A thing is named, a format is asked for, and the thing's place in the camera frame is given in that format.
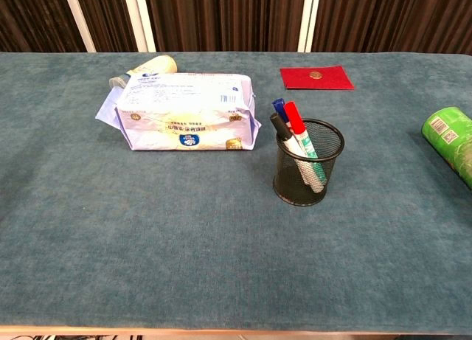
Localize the green cylindrical can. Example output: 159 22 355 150
421 106 472 191

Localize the red booklet with gold emblem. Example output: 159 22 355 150
280 65 355 91

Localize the blue cap marker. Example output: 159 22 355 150
271 98 291 124

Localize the red cap marker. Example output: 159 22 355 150
283 101 328 186

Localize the black cap marker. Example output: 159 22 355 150
269 112 325 195

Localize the cream bottle with grey cap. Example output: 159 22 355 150
108 55 178 89

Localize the white tissue pack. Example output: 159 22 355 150
94 72 263 152

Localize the black mesh pen holder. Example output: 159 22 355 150
272 118 345 207

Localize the blue-green felt table cloth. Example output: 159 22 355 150
0 52 472 333

